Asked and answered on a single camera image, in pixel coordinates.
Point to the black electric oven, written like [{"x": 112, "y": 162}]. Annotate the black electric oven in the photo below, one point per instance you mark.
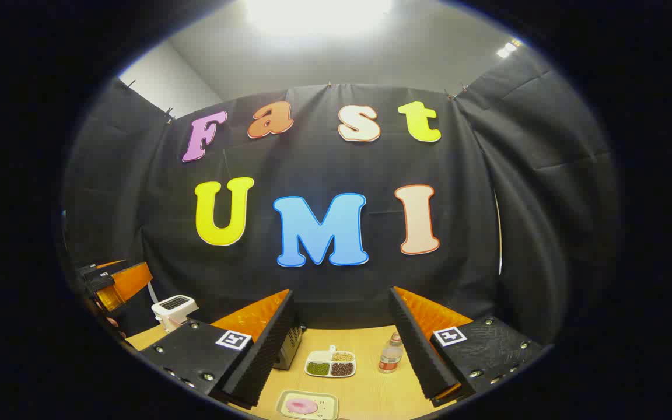
[{"x": 289, "y": 350}]

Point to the ceiling light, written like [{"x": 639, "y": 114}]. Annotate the ceiling light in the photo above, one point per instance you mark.
[
  {"x": 312, "y": 14},
  {"x": 506, "y": 49}
]

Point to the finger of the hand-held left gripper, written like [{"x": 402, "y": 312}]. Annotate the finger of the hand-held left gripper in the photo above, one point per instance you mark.
[
  {"x": 97, "y": 277},
  {"x": 132, "y": 280}
]

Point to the white divided bean dish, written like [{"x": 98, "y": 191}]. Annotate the white divided bean dish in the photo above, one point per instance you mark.
[{"x": 330, "y": 364}]

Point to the black backdrop cloth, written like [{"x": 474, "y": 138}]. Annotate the black backdrop cloth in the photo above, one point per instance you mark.
[{"x": 324, "y": 163}]

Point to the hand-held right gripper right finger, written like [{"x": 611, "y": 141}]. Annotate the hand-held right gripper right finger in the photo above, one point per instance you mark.
[{"x": 412, "y": 344}]

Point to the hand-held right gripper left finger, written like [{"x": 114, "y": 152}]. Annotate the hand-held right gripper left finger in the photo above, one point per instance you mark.
[{"x": 272, "y": 344}]

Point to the white toaster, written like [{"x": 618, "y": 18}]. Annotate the white toaster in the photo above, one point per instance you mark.
[{"x": 174, "y": 309}]

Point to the pale square plate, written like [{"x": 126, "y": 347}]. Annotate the pale square plate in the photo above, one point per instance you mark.
[{"x": 327, "y": 405}]

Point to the clear bottle with red label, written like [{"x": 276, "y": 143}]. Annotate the clear bottle with red label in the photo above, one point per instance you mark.
[{"x": 390, "y": 356}]

